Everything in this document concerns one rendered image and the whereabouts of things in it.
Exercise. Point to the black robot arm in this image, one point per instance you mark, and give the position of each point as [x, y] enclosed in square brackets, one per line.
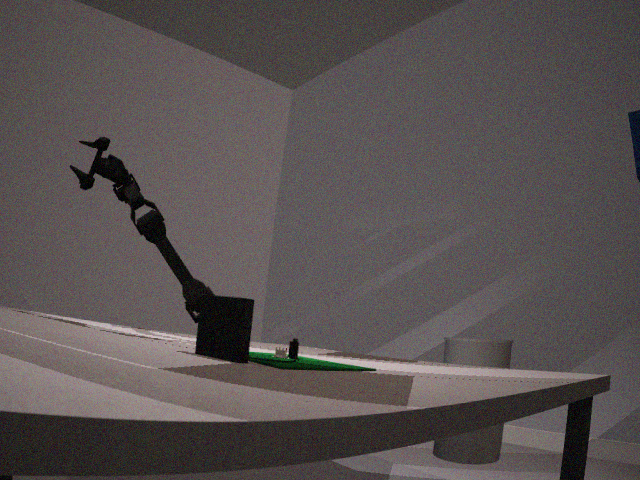
[151, 225]

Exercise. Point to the green circuit board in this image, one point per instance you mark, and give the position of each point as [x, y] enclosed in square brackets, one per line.
[302, 363]

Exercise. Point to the black square panel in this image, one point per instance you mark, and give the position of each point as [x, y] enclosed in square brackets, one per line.
[224, 328]

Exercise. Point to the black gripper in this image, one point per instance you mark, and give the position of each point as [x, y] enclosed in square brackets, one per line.
[99, 165]

